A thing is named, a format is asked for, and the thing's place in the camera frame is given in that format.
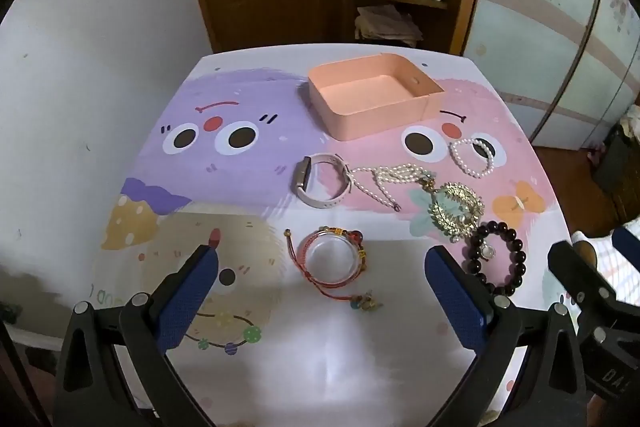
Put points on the clear plastic bangle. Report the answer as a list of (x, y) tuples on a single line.
[(310, 269)]

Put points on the white striped cloth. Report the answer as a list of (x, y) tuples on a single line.
[(615, 272)]

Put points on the pale sliding door wardrobe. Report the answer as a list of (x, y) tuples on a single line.
[(550, 32)]

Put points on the light crumpled cloth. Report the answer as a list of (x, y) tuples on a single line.
[(631, 117)]

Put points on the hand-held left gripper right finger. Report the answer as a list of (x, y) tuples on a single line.
[(452, 297)]

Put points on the gold leaf pendant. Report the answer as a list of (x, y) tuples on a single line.
[(457, 207)]

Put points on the folded beige cloth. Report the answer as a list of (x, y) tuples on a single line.
[(387, 24)]

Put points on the cartoon printed tablecloth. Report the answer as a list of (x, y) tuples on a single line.
[(240, 217)]

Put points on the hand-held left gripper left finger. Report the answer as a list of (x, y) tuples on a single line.
[(192, 292)]

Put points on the pink box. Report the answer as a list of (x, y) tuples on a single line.
[(370, 117)]

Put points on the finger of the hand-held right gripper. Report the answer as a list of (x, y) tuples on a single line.
[(629, 242), (575, 269)]

